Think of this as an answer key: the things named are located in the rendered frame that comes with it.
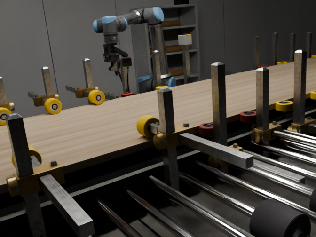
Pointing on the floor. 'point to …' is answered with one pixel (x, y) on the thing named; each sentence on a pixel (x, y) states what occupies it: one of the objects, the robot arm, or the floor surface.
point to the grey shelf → (144, 52)
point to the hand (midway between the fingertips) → (117, 73)
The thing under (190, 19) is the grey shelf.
